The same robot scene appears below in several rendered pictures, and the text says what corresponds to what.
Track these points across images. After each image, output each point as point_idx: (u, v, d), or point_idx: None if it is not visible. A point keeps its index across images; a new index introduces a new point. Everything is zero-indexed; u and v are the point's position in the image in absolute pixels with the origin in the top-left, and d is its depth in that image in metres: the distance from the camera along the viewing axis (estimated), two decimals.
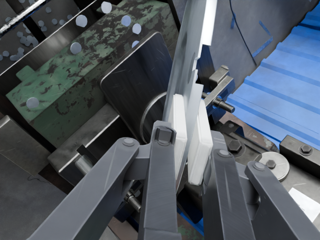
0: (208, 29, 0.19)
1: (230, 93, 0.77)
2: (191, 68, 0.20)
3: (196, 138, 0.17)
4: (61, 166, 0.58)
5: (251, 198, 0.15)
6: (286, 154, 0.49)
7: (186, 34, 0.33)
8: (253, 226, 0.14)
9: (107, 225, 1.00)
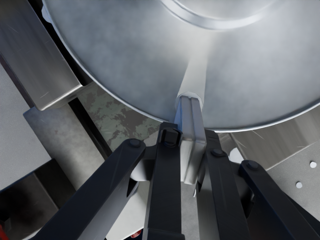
0: None
1: None
2: None
3: (191, 137, 0.17)
4: None
5: (245, 196, 0.15)
6: None
7: (208, 27, 0.22)
8: (247, 225, 0.14)
9: None
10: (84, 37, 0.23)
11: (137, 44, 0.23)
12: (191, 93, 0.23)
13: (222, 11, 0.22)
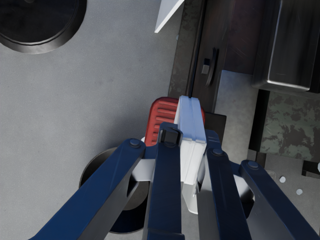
0: None
1: None
2: None
3: (191, 137, 0.17)
4: None
5: (245, 196, 0.15)
6: None
7: None
8: (247, 225, 0.14)
9: None
10: None
11: None
12: None
13: None
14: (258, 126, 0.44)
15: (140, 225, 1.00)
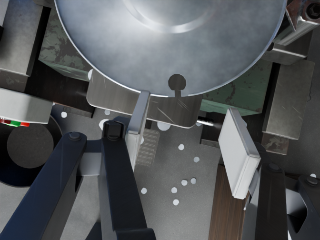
0: None
1: None
2: None
3: (240, 150, 0.17)
4: (296, 56, 0.45)
5: (303, 213, 0.15)
6: None
7: None
8: None
9: None
10: None
11: None
12: None
13: None
14: None
15: None
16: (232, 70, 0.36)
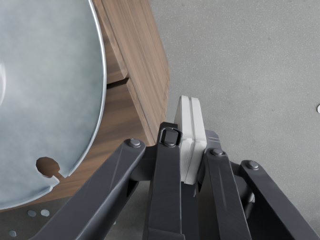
0: None
1: None
2: None
3: (191, 137, 0.17)
4: None
5: (245, 196, 0.15)
6: None
7: None
8: (247, 225, 0.14)
9: None
10: None
11: None
12: None
13: None
14: None
15: None
16: (89, 111, 0.23)
